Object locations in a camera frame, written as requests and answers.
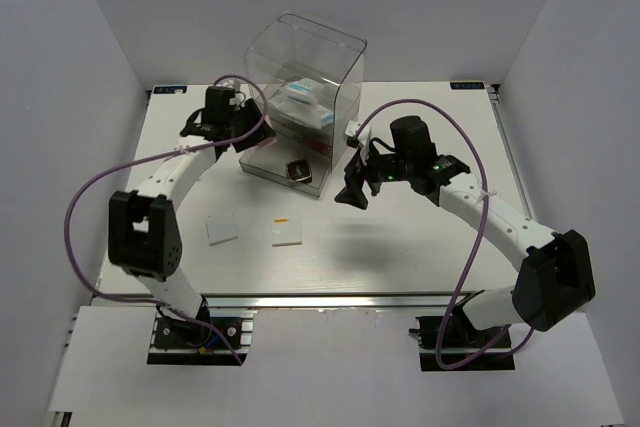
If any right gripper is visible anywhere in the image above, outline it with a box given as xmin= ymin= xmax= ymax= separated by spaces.
xmin=334 ymin=139 xmax=413 ymax=210

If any white cotton pad pack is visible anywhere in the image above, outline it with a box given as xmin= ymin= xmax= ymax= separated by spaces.
xmin=269 ymin=93 xmax=334 ymax=129
xmin=280 ymin=77 xmax=332 ymax=104

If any black gold compact case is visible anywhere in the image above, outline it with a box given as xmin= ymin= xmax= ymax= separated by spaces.
xmin=285 ymin=159 xmax=313 ymax=184

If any clear acrylic drawer organizer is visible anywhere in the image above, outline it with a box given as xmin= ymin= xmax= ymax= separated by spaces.
xmin=240 ymin=12 xmax=367 ymax=197

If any white square compact box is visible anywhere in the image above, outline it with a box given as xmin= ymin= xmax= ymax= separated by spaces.
xmin=271 ymin=215 xmax=302 ymax=247

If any white packet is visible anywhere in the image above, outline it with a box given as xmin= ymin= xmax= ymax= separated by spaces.
xmin=205 ymin=212 xmax=238 ymax=246

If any pink makeup card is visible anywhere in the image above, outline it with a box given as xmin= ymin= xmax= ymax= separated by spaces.
xmin=257 ymin=116 xmax=276 ymax=147

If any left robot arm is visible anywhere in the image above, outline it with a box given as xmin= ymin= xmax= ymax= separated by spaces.
xmin=107 ymin=86 xmax=275 ymax=346

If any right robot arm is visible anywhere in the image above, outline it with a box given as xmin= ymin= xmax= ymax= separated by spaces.
xmin=335 ymin=116 xmax=596 ymax=346

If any blue label left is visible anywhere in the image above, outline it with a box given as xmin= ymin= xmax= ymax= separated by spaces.
xmin=152 ymin=85 xmax=187 ymax=95

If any blue label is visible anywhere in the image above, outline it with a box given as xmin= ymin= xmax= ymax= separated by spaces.
xmin=449 ymin=81 xmax=485 ymax=90
xmin=152 ymin=85 xmax=187 ymax=95

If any blue label right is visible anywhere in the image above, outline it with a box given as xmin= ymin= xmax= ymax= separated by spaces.
xmin=449 ymin=81 xmax=485 ymax=90

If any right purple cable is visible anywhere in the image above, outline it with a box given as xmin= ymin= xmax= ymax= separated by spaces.
xmin=352 ymin=99 xmax=532 ymax=372

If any purple cable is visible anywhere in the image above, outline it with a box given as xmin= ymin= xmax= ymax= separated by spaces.
xmin=352 ymin=99 xmax=532 ymax=372
xmin=63 ymin=74 xmax=274 ymax=366

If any aluminium front rail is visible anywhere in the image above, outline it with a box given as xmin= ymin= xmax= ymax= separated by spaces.
xmin=204 ymin=292 xmax=451 ymax=309

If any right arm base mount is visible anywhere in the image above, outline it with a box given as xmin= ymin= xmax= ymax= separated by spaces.
xmin=408 ymin=316 xmax=515 ymax=372

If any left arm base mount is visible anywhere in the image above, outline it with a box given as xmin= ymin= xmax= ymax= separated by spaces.
xmin=147 ymin=313 xmax=253 ymax=367

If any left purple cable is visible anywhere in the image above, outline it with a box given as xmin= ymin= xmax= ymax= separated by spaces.
xmin=63 ymin=74 xmax=274 ymax=366

